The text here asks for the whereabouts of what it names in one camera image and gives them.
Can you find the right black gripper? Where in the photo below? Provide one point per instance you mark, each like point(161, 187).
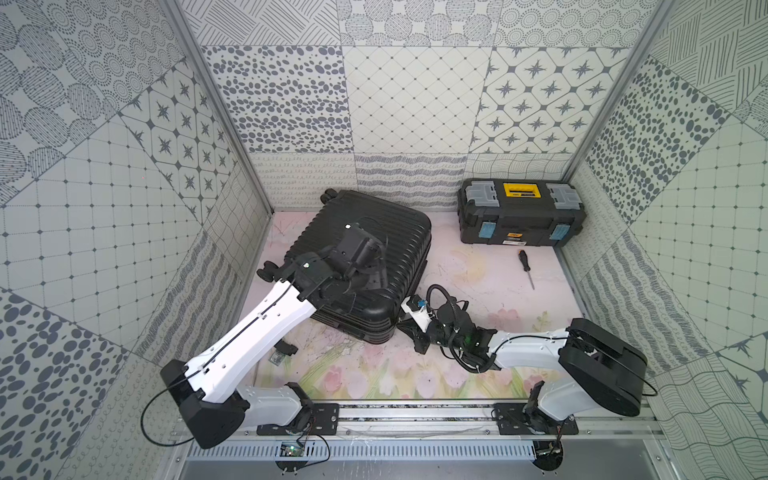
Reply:
point(416, 336)

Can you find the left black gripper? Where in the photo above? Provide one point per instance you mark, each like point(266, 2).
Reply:
point(365, 249)

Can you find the black ribbed hard-shell suitcase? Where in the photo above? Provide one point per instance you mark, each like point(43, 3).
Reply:
point(366, 307)

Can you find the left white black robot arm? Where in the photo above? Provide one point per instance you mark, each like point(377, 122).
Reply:
point(205, 388)

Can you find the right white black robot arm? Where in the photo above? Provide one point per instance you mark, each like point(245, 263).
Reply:
point(596, 368)

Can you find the pink floral table mat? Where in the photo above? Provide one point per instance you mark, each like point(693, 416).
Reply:
point(506, 305)

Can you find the black toolbox yellow label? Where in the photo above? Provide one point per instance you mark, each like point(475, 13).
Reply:
point(518, 212)

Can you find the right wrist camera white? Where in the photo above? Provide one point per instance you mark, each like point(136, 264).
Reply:
point(417, 309)

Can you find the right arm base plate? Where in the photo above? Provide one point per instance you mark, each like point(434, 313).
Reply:
point(514, 418)

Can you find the black handled screwdriver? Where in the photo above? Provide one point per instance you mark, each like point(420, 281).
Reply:
point(523, 258)

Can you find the orange handled utility knife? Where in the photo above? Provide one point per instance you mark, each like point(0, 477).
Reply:
point(282, 351)

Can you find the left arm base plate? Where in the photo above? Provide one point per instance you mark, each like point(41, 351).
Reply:
point(320, 418)

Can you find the aluminium mounting rail frame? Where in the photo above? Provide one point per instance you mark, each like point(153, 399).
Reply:
point(424, 430)

